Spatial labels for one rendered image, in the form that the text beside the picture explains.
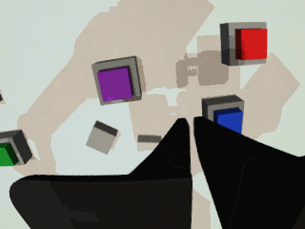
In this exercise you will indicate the red button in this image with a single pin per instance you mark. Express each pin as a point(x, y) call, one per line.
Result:
point(243, 43)

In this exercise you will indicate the purple button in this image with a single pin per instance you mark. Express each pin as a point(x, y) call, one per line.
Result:
point(117, 80)

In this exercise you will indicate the green button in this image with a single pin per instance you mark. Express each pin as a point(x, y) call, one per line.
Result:
point(14, 149)

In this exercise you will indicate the blue button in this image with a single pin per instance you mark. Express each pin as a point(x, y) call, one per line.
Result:
point(227, 111)

